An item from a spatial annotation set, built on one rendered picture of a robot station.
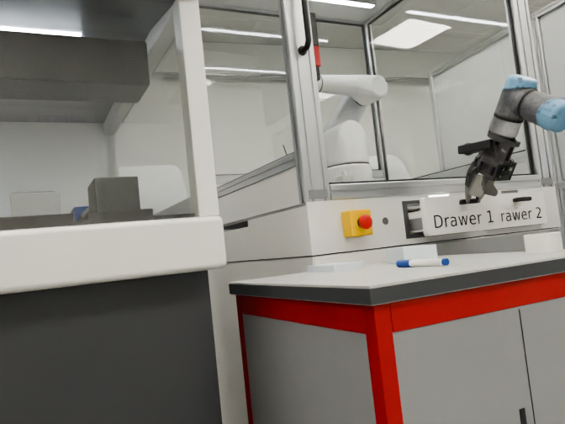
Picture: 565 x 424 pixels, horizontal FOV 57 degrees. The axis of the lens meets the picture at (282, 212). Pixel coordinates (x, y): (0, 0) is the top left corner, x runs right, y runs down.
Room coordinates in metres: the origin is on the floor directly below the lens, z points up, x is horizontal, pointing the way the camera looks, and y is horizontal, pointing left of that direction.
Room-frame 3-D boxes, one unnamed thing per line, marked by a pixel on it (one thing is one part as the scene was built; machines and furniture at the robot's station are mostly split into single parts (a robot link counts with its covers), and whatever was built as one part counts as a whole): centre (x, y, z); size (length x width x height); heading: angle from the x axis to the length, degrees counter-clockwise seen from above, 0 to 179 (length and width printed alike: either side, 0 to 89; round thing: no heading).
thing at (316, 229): (2.06, -0.31, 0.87); 1.02 x 0.95 x 0.14; 117
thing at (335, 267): (1.30, -0.11, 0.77); 0.13 x 0.09 x 0.02; 27
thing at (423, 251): (1.31, -0.31, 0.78); 0.12 x 0.08 x 0.04; 8
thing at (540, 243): (1.10, -0.54, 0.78); 0.07 x 0.07 x 0.04
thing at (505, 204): (1.75, -0.77, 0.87); 0.29 x 0.02 x 0.11; 117
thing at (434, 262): (1.06, -0.27, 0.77); 0.14 x 0.02 x 0.02; 29
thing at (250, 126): (1.84, 0.13, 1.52); 0.87 x 0.01 x 0.86; 27
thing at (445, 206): (1.54, -0.52, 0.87); 0.29 x 0.02 x 0.11; 117
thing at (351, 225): (1.44, -0.20, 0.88); 0.07 x 0.05 x 0.07; 117
